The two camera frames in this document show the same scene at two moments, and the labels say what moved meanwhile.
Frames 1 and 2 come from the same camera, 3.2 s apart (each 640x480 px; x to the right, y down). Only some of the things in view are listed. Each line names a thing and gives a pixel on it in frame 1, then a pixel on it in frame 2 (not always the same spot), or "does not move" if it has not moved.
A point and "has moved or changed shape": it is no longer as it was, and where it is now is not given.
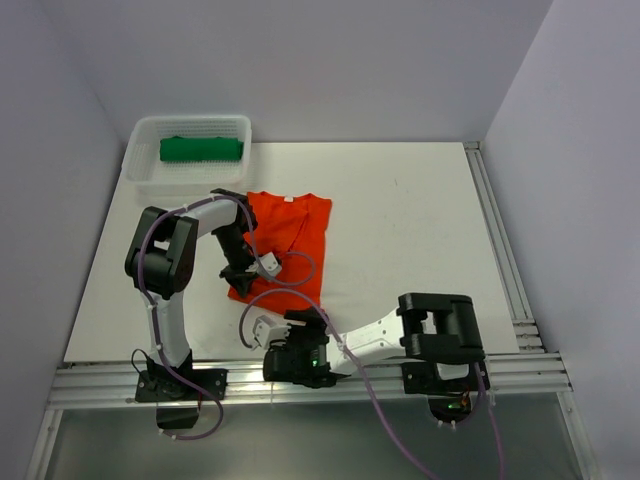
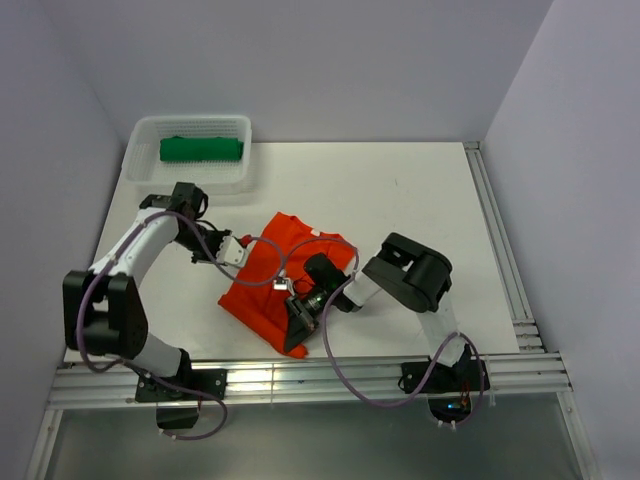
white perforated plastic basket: (146, 174) does not move
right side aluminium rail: (527, 332) does not move
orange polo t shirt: (295, 230) has moved or changed shape
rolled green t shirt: (201, 149) does not move
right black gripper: (315, 324) → (299, 327)
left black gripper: (240, 278) → (220, 234)
